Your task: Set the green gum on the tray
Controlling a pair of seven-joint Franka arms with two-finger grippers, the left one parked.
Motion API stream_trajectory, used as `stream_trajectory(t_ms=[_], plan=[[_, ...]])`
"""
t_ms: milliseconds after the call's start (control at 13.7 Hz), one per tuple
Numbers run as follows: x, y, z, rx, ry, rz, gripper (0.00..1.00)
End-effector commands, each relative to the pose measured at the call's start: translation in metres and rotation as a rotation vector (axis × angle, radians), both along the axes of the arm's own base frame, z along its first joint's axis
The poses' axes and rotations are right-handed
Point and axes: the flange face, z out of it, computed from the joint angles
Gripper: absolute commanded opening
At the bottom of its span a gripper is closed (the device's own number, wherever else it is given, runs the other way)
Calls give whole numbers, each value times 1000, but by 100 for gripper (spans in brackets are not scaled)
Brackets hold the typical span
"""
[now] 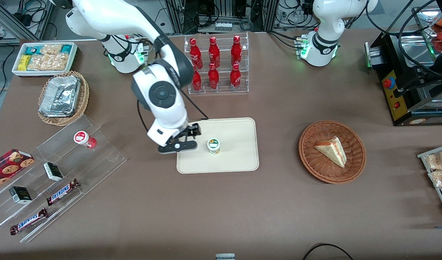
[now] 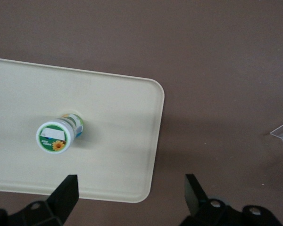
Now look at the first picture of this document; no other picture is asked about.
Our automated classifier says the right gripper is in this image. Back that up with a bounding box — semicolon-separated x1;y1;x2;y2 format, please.
147;118;202;147

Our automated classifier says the green yogurt cup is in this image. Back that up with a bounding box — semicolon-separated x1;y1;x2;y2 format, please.
207;139;222;155

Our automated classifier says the beige plastic tray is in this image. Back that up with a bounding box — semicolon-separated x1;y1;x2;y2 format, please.
176;117;260;174

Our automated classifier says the tray of snack bags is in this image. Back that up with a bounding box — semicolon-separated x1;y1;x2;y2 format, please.
417;144;442;221

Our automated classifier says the black oven machine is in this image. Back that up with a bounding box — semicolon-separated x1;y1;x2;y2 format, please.
365;5;442;127

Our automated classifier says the red cola bottle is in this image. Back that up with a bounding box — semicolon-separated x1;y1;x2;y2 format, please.
209;36;220;68
189;38;203;69
191;69;202;92
231;35;242;66
230;63;241;90
208;63;220;90

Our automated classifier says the clear snack bag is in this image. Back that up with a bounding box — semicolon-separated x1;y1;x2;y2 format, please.
428;169;442;189
425;150;442;170

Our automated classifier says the clear acrylic bottle rack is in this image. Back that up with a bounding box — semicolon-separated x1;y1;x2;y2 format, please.
184;32;249;95

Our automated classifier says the wrapped sandwich wedge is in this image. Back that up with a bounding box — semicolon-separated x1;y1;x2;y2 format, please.
314;136;347;168

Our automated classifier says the clear acrylic tiered stand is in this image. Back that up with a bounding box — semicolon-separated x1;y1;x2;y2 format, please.
0;115;127;243

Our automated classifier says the red yogurt cup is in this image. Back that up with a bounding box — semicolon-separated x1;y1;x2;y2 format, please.
74;131;97;149

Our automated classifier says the oval light wicker basket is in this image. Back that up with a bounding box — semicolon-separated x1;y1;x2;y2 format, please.
38;71;90;126

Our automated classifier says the round brown wicker basket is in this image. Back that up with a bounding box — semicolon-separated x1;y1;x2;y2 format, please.
298;120;367;185

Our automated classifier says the aluminium foil container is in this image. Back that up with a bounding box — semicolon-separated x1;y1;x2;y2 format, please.
39;87;77;117
46;75;81;109

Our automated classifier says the white rectangular snack bin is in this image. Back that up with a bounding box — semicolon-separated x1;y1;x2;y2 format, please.
12;42;78;77

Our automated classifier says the Snickers chocolate bar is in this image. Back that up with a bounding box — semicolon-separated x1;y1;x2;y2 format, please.
10;208;48;235
46;179;80;206

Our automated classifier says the small black box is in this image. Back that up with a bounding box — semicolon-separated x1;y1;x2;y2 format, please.
9;186;32;205
43;162;64;182

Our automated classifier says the clear cracker bag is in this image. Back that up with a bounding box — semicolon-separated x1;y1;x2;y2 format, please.
40;44;62;55
27;54;49;71
48;53;69;71

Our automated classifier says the red cookie box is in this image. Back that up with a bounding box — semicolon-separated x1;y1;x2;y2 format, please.
0;149;35;192

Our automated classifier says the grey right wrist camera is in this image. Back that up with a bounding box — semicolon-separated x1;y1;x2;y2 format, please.
158;140;198;155

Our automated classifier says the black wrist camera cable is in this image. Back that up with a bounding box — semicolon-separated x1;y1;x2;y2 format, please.
136;85;209;133

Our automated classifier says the thick black cable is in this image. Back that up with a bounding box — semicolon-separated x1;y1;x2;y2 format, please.
398;0;442;78
365;0;416;36

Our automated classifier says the black looped cable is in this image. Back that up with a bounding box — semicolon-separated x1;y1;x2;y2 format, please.
302;243;355;260

